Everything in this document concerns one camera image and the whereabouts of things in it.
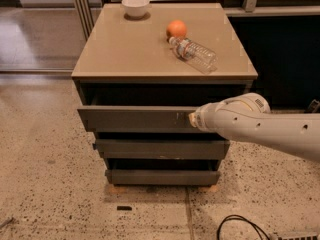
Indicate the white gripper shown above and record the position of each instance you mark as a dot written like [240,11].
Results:
[207,118]

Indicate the clear plastic water bottle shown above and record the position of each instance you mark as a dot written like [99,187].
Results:
[194,54]

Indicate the small black floor object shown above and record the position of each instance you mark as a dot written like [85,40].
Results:
[124,208]

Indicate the grey middle drawer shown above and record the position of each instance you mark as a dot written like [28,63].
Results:
[164,146]

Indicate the orange fruit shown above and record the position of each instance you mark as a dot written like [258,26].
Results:
[176,28]

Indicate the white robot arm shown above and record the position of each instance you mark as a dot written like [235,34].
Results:
[248,118]

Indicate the white bowl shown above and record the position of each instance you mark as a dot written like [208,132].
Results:
[135,8]

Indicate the grey top drawer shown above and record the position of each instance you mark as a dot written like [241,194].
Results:
[137,119]

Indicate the grey bottom drawer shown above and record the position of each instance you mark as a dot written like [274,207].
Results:
[162,172]

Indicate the grey floor vent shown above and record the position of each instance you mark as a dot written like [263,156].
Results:
[295,235]

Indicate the brown drawer cabinet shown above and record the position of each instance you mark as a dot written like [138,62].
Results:
[129,62]

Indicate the black device on floor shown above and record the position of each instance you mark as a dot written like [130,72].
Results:
[314,107]

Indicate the metal window frame rail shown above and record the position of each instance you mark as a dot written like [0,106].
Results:
[85,15]

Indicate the grey drawer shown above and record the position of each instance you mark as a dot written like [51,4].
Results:
[162,172]
[137,119]
[164,146]

